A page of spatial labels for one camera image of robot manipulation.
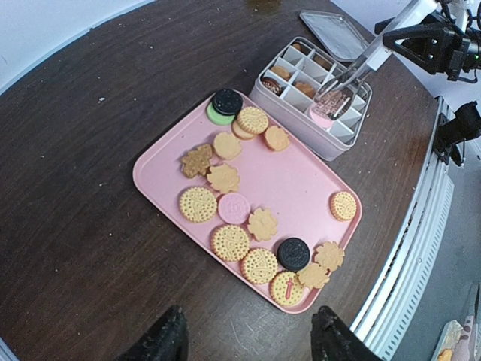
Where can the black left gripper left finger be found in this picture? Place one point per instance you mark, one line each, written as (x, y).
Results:
(166, 339)

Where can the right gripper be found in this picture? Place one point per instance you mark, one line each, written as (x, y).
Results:
(436, 48)

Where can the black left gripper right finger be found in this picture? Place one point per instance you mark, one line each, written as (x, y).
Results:
(331, 339)

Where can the metal serving tongs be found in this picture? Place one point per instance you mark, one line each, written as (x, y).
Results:
(345, 86)

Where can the pink round cookie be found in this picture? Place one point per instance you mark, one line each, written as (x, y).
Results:
(324, 114)
(233, 208)

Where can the chocolate swirl cookie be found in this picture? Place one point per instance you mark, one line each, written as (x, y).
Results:
(273, 85)

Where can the brown leaf shaped cookie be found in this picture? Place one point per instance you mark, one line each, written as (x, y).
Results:
(197, 161)

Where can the flower shaped tan cookie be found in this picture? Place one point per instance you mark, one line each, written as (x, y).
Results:
(329, 255)

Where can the black sandwich cookie lower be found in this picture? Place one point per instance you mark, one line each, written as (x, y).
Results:
(293, 254)

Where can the black sandwich cookie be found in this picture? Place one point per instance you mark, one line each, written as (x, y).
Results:
(227, 102)
(293, 254)

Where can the round tan cookie bottom right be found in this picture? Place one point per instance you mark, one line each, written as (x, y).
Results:
(343, 206)

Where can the round tan cookie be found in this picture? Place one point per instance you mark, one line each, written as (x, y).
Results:
(253, 120)
(343, 206)

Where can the pink plastic tray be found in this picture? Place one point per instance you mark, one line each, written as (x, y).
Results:
(295, 184)

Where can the white divided cookie tin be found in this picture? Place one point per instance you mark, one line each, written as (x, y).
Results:
(304, 68)

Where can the black sandwich cookie top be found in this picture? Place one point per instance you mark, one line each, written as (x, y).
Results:
(227, 102)

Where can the green round cookie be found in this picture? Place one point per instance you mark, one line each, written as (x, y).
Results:
(218, 118)

